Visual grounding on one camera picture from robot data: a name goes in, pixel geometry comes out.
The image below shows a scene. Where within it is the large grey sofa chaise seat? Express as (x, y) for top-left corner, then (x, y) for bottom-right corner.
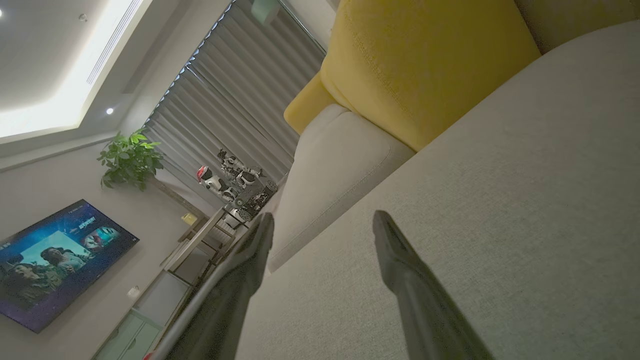
(235, 20), (640, 360)

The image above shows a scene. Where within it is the white robot with red head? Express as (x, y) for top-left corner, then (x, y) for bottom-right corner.
(196, 165), (239, 204)

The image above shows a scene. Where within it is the white humanoid robot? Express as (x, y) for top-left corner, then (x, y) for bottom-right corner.
(217, 148), (247, 177)
(235, 166), (266, 193)

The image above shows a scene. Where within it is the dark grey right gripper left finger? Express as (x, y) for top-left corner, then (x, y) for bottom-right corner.
(165, 212), (275, 360)

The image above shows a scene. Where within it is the pale low tv cabinet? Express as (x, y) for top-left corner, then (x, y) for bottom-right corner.
(92, 240), (211, 360)

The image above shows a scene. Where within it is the green leafy potted plant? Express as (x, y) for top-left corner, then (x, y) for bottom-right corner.
(97, 128), (165, 192)

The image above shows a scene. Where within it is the grey pleated curtain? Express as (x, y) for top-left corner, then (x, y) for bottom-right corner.
(142, 0), (328, 211)

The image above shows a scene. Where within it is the wall-mounted flat television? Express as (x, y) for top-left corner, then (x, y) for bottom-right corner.
(0, 199), (140, 334)

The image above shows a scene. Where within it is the black wheeled robot cart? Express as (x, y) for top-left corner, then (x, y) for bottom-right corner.
(231, 180), (279, 224)

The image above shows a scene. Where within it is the big yellow sofa back cushion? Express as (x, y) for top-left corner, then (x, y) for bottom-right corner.
(319, 0), (542, 152)

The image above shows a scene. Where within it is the white ceiling air vent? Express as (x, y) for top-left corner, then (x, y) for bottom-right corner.
(86, 0), (144, 86)

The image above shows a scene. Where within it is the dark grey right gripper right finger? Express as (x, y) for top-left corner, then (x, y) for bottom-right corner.
(372, 210), (496, 360)

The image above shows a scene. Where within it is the grey sofa seat cushion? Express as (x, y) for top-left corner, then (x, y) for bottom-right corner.
(267, 103), (417, 273)

